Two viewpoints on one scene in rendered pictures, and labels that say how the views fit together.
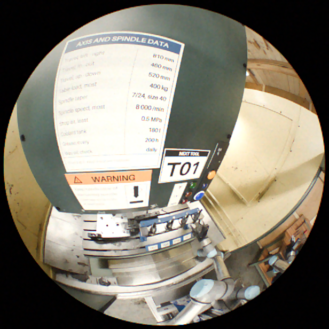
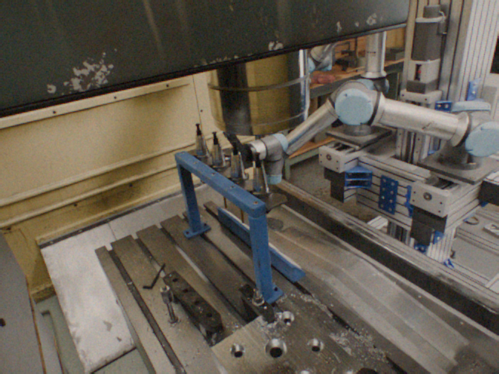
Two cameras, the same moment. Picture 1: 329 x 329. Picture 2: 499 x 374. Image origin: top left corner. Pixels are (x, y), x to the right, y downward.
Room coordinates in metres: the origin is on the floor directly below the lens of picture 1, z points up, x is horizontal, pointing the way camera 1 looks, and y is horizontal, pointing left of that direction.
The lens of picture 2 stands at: (0.34, 0.81, 1.70)
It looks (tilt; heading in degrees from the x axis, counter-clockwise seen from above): 29 degrees down; 264
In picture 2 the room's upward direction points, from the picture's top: 6 degrees counter-clockwise
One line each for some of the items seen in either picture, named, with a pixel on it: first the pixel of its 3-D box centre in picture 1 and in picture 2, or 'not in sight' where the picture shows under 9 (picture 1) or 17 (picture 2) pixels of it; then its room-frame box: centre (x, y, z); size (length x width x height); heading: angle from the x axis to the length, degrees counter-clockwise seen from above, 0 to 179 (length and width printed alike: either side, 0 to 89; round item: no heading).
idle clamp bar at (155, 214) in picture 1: (147, 217); (193, 304); (0.46, 0.06, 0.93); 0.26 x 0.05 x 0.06; 121
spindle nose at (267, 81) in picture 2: not in sight; (258, 83); (0.25, 0.24, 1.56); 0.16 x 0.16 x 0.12
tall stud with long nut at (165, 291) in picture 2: not in sight; (168, 303); (0.53, 0.07, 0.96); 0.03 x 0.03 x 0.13
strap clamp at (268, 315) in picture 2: (132, 227); (258, 309); (0.29, 0.16, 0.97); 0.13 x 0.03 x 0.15; 116
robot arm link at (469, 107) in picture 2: not in sight; (468, 120); (-0.58, -0.30, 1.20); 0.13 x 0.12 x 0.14; 68
